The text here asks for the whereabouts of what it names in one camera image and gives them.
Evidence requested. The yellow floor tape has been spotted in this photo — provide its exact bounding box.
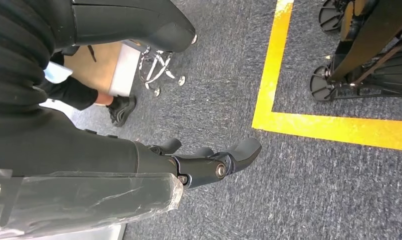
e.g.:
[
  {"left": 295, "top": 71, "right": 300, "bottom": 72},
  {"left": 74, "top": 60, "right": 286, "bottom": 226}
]
[{"left": 251, "top": 0, "right": 402, "bottom": 153}]

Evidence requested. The person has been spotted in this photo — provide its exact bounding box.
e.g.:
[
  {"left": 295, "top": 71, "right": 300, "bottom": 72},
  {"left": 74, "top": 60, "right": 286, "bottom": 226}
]
[{"left": 38, "top": 46, "right": 137, "bottom": 128}]

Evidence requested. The white cabinet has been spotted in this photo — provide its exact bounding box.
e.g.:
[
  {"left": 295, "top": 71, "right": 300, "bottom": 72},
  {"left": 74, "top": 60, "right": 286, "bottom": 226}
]
[{"left": 108, "top": 43, "right": 141, "bottom": 98}]

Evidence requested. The pale blue slip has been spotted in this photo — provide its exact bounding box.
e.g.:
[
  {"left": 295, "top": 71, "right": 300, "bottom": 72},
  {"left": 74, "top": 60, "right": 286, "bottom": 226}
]
[{"left": 43, "top": 61, "right": 73, "bottom": 84}]

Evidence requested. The black wheeled frame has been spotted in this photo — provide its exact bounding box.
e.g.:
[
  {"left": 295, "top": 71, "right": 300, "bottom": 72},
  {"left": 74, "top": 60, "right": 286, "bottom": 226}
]
[{"left": 309, "top": 0, "right": 402, "bottom": 102}]

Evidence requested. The black stool with chrome base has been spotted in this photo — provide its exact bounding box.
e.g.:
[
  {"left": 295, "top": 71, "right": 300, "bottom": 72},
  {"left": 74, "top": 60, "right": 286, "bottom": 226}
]
[{"left": 121, "top": 34, "right": 199, "bottom": 98}]

